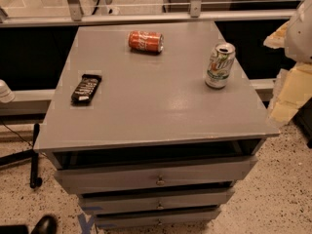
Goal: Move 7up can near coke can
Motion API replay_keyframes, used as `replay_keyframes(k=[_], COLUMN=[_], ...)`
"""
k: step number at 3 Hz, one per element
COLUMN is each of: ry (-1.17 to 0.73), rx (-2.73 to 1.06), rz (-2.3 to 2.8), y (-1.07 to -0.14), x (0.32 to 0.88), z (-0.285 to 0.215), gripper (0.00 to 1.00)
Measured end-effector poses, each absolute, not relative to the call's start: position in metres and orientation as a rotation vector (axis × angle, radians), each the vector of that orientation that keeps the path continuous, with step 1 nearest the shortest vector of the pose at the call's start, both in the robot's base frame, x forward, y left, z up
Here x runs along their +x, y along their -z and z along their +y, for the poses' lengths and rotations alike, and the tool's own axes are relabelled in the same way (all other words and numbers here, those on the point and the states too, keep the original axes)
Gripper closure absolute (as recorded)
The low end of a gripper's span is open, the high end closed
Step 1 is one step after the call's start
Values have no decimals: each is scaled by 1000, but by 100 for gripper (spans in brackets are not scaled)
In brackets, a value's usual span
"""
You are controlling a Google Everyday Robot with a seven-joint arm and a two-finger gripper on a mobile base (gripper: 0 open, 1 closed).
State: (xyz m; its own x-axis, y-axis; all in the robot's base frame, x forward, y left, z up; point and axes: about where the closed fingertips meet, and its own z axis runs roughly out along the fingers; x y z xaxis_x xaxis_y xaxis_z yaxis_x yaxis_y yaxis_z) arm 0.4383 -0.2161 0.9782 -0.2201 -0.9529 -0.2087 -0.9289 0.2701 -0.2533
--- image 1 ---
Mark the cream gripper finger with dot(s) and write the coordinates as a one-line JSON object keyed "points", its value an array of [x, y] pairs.
{"points": [[276, 40], [292, 89]]}

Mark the white green 7up can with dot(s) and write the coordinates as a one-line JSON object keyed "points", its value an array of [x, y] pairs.
{"points": [[219, 68]]}

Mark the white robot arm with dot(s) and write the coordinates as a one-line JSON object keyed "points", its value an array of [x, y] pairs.
{"points": [[298, 40]]}

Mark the red coke can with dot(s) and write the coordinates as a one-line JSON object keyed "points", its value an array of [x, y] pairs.
{"points": [[146, 41]]}

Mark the top grey drawer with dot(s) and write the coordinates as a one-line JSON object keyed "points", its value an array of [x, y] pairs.
{"points": [[95, 180]]}

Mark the grey drawer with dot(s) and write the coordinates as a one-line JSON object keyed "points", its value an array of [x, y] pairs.
{"points": [[95, 180], [157, 218], [151, 202]]}

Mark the grey drawer cabinet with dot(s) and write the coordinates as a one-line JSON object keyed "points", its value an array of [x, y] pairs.
{"points": [[150, 109]]}

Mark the black chocolate bar wrapper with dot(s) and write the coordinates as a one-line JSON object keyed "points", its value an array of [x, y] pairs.
{"points": [[86, 88]]}

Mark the grey metal railing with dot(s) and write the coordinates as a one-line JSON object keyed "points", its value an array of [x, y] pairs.
{"points": [[37, 13]]}

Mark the bottom grey drawer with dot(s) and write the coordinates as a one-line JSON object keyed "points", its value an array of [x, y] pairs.
{"points": [[157, 218]]}

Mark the middle grey drawer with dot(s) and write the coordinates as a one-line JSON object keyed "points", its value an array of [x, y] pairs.
{"points": [[151, 202]]}

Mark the black tripod stand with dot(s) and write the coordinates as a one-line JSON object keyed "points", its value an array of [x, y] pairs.
{"points": [[35, 180]]}

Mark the white cylindrical object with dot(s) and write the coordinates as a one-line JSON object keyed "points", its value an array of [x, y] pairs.
{"points": [[6, 94]]}

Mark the black shoe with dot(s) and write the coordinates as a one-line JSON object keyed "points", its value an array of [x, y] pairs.
{"points": [[46, 225]]}

